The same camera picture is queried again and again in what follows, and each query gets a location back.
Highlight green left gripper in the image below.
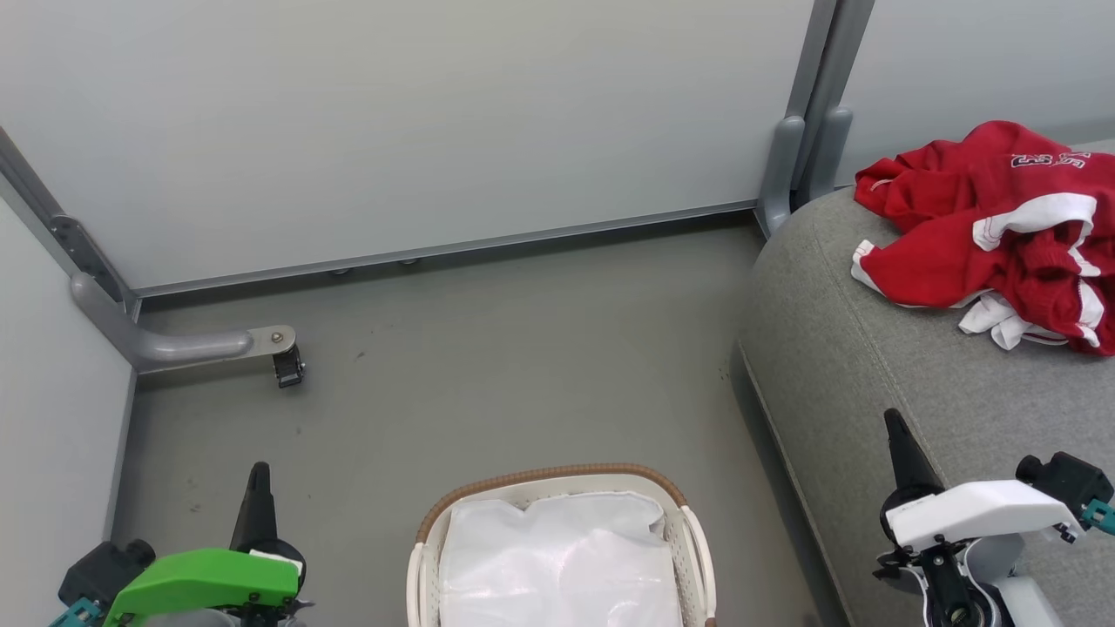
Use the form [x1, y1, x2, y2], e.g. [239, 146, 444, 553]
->
[103, 462, 311, 627]

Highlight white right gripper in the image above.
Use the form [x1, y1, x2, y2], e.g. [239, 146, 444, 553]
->
[875, 408, 1086, 627]

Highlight red and white garment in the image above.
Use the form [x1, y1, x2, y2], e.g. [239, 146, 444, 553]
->
[851, 120, 1115, 356]

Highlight white laundry basket brown rim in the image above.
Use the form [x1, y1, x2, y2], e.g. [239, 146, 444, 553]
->
[406, 463, 718, 627]

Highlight grey fabric sofa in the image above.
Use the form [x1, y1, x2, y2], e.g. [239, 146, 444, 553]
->
[739, 139, 1115, 627]

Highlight black caster wheel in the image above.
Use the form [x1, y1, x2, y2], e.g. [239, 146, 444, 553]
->
[273, 345, 307, 389]

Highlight grey partition support foot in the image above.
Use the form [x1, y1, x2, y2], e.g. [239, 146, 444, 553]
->
[71, 272, 297, 371]

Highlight white plastic bag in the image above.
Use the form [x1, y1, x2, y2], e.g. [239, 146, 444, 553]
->
[438, 491, 685, 627]

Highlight grey partition corner post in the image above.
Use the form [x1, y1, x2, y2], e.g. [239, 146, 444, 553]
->
[0, 126, 140, 319]

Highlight grey partition bottom rail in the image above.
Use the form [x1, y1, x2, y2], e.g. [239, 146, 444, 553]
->
[131, 200, 759, 299]

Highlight grey partition post with feet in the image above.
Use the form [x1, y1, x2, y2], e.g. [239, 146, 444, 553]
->
[756, 0, 876, 238]

